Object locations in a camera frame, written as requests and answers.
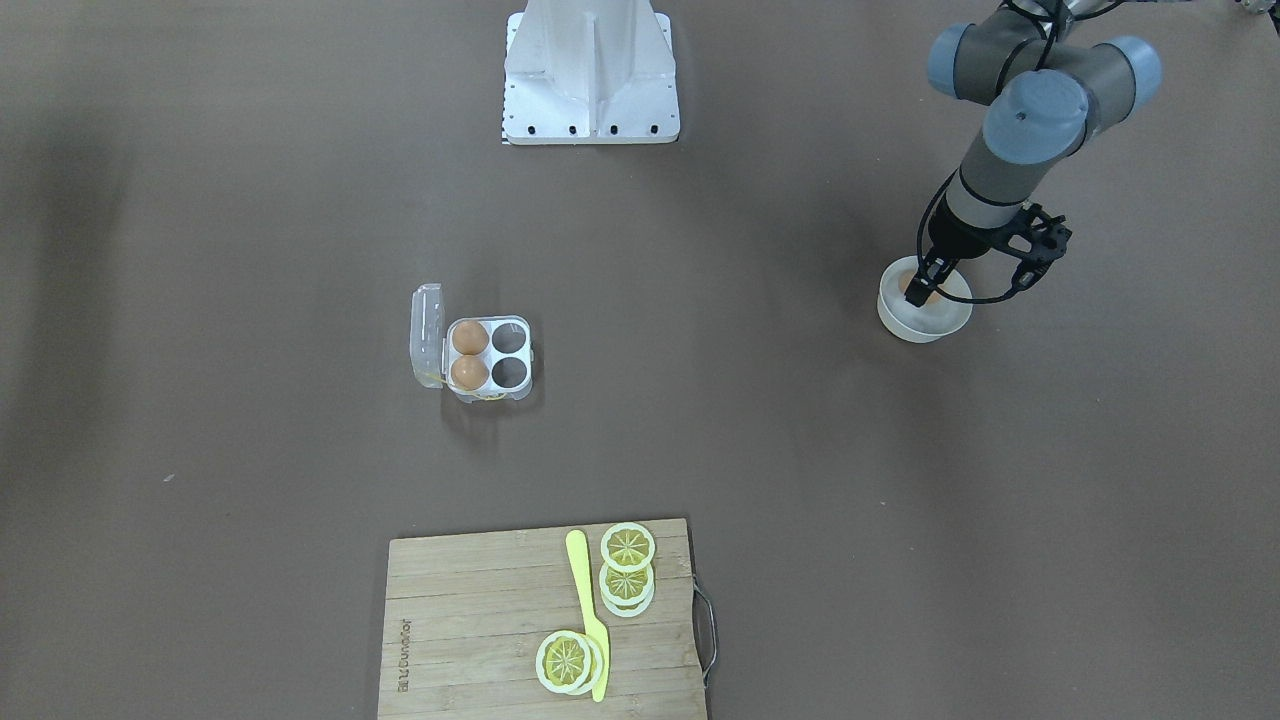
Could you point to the clear plastic egg box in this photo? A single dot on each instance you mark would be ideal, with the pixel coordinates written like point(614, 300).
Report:
point(510, 355)

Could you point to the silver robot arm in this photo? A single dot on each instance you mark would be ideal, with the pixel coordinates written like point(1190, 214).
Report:
point(1044, 101)

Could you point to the wooden cutting board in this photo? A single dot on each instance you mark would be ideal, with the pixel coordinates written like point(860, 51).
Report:
point(464, 617)

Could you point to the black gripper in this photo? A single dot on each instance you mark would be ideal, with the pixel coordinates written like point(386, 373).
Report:
point(951, 241)

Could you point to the white ceramic bowl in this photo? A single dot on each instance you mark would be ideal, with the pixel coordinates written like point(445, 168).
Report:
point(938, 317)

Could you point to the brown egg in box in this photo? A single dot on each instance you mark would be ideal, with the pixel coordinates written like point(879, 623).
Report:
point(470, 337)
point(469, 372)

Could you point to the white camera post pedestal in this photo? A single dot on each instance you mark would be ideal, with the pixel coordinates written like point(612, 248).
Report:
point(589, 73)

